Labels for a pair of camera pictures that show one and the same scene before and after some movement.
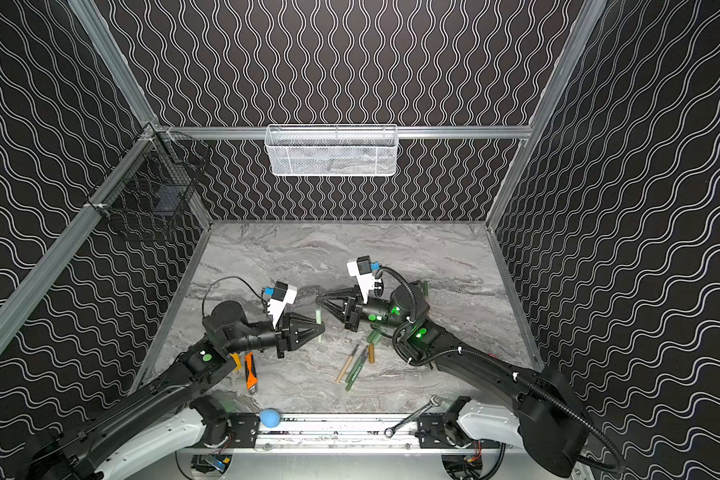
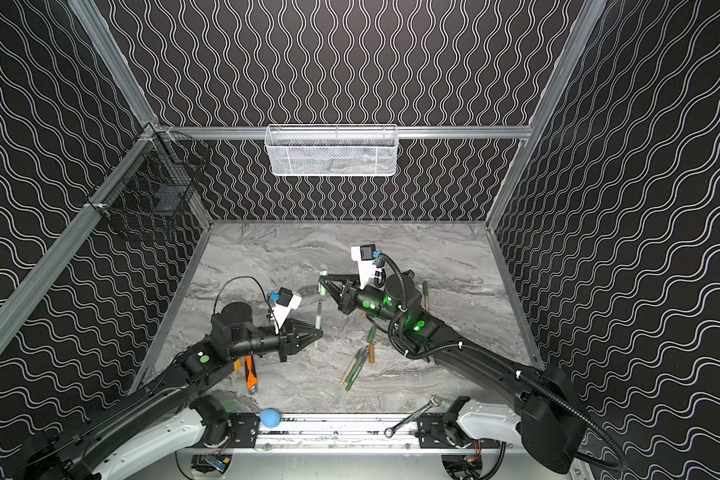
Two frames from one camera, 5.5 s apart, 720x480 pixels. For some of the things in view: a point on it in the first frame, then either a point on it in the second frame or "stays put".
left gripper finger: [300, 333] stays put
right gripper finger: [353, 293] → [354, 278]
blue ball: [270, 418] stays put
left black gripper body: [282, 341] stays put
